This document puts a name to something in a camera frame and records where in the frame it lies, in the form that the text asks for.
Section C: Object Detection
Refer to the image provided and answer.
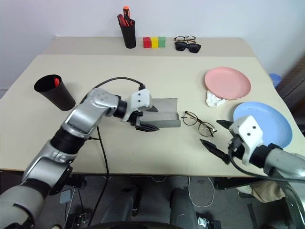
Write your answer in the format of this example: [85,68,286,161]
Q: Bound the crumpled white paper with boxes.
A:
[205,90,226,108]

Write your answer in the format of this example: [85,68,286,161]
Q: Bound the beige cloth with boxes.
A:
[235,180,286,203]

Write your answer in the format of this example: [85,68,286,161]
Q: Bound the orange and black screwdriver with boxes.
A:
[122,5,131,21]

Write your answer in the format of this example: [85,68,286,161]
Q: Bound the black floor device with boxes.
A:
[64,211,94,229]

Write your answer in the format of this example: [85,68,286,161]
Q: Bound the dark brown furniture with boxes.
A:
[275,57,305,134]

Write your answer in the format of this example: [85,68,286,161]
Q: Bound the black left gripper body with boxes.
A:
[126,109,146,131]

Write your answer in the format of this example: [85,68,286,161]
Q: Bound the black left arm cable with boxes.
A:
[80,76,146,229]

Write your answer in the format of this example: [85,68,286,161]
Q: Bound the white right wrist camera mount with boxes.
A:
[228,115,265,166]

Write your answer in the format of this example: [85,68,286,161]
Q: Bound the white floor cable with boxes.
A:
[187,176,215,208]

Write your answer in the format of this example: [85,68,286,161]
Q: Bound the clear black-framed glasses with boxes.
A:
[173,35,197,44]

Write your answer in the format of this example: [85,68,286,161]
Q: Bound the dark rounded shape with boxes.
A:
[169,187,199,229]
[104,187,142,226]

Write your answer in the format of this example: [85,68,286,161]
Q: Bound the pink plate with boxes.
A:
[204,67,252,100]

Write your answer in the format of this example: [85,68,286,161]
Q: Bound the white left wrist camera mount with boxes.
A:
[123,88,154,123]

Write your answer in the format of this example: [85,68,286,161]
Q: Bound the blue plate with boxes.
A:
[233,101,293,148]

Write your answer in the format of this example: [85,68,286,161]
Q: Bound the black sunglasses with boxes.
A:
[174,42,202,54]

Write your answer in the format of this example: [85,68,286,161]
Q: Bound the thin brown-framed glasses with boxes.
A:
[181,110,217,138]

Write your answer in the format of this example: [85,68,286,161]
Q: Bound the wide black cup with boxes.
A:
[34,74,76,112]

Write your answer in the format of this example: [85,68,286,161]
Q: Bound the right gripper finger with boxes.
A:
[216,119,234,131]
[199,138,232,165]

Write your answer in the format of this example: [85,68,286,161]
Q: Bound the grey glasses case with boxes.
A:
[140,97,181,128]

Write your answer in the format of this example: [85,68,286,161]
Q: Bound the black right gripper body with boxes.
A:
[228,135,246,165]

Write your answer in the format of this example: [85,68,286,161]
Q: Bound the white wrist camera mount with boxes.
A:
[228,115,265,166]
[123,88,154,123]

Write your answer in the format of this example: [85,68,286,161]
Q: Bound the tall black pen holder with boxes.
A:
[120,19,137,49]

